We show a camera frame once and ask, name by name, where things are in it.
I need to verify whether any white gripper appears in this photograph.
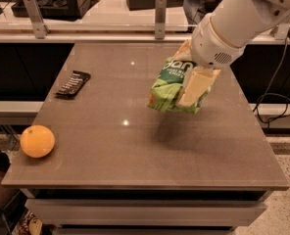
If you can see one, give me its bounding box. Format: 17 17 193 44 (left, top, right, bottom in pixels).
175 14 245 108

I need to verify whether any green rice chip bag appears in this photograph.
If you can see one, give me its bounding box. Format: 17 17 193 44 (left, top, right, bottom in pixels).
148 53 220 114

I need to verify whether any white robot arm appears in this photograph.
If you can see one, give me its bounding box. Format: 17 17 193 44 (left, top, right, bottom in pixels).
190 0 290 70

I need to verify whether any black snack bar wrapper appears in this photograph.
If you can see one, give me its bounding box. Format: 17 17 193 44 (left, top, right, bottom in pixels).
55 70 91 99

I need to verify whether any black case on floor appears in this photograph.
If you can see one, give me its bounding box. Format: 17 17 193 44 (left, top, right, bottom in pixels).
11 0 100 22

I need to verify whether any orange fruit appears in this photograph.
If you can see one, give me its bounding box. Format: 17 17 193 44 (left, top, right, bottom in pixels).
20 125 55 158

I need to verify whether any right metal glass bracket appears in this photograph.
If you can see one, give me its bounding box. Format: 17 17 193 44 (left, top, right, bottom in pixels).
155 0 167 39

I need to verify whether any metal glass bracket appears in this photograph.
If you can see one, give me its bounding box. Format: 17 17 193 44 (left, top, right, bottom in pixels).
23 0 49 39
155 0 167 39

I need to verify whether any black cable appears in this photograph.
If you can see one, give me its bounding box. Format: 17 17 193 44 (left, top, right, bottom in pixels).
252 37 290 132

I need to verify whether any left metal glass bracket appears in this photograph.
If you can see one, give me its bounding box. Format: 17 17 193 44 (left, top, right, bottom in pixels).
23 0 49 39

